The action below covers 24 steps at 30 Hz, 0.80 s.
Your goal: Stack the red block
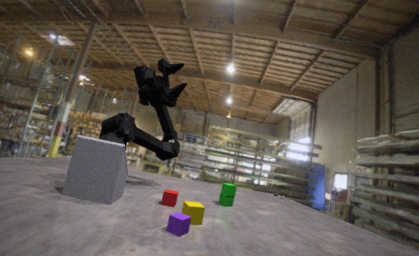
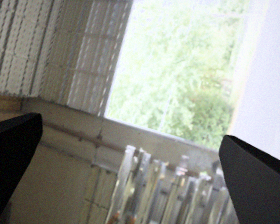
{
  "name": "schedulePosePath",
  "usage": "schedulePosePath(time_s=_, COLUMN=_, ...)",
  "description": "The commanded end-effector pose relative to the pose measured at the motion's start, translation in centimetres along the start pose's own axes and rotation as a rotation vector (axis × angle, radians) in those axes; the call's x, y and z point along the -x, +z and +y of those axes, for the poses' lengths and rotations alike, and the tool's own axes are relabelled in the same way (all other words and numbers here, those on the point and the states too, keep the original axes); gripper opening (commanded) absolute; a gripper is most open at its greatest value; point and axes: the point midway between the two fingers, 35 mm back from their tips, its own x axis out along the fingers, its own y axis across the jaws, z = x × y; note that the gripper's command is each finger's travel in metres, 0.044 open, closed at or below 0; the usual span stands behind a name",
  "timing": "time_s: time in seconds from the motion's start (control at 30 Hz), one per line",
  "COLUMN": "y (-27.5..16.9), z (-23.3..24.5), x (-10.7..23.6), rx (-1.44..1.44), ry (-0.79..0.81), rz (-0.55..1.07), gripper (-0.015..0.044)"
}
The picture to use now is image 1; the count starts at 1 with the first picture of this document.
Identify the yellow block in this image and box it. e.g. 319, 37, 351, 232
182, 201, 205, 225

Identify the purple block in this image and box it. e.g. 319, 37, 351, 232
167, 213, 192, 237

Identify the red block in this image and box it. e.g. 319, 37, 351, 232
161, 189, 178, 207

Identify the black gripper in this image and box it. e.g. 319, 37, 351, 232
149, 59, 187, 107

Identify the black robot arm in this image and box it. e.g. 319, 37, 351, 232
99, 67, 180, 161

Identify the green block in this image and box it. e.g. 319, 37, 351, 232
219, 193, 235, 206
221, 183, 237, 196

